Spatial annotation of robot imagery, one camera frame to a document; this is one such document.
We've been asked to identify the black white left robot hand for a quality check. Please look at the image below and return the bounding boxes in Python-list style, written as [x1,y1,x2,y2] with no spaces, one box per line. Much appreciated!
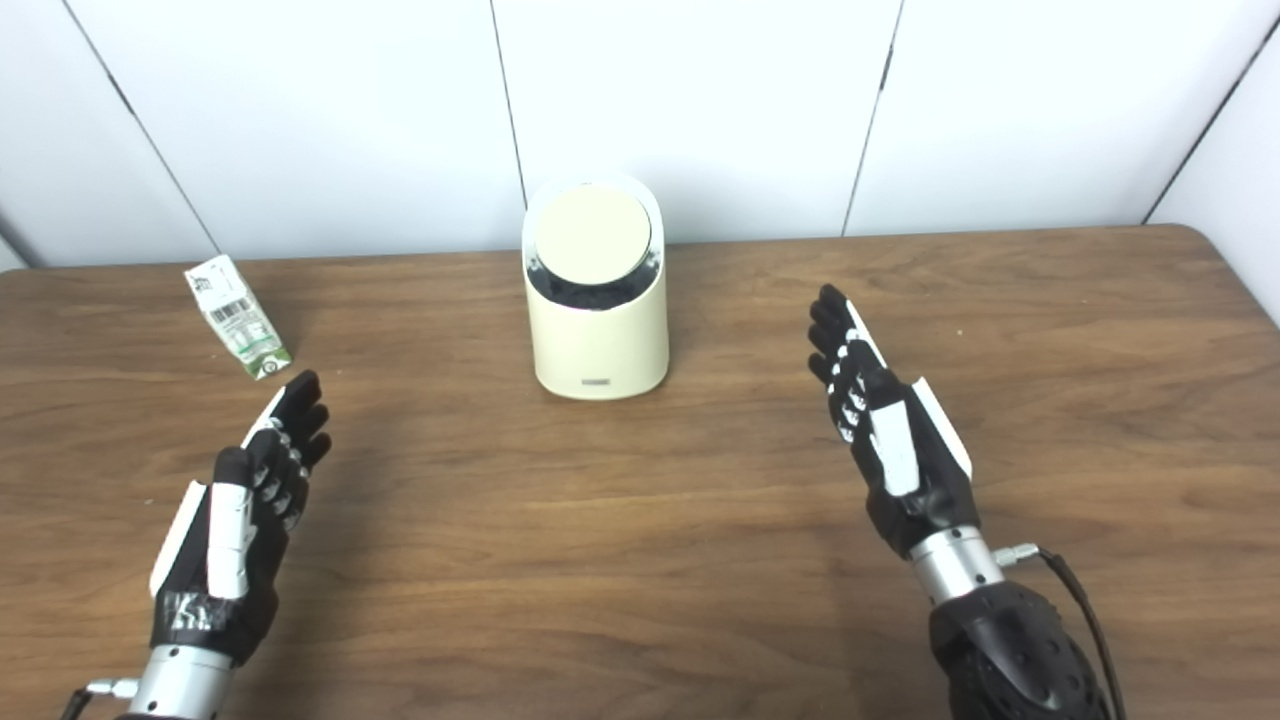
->
[149,370,333,668]

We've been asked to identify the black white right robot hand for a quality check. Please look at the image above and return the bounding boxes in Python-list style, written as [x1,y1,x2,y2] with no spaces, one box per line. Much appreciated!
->
[806,284,977,560]

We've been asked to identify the white green milk carton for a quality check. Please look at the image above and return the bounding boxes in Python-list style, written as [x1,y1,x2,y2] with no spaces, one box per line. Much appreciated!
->
[184,254,293,381]

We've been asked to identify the cream-colored lidded bin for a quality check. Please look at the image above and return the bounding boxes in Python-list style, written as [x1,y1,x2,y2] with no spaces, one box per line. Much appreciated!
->
[521,172,670,402]

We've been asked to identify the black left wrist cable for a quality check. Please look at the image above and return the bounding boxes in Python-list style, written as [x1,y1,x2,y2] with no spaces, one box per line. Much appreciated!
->
[60,679,140,720]

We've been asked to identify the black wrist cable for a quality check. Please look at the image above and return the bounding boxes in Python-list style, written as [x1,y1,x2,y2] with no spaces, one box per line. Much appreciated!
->
[60,679,140,720]
[993,543,1129,720]

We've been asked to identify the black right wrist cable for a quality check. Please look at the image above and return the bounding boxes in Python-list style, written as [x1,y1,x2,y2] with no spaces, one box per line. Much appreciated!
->
[993,543,1129,720]

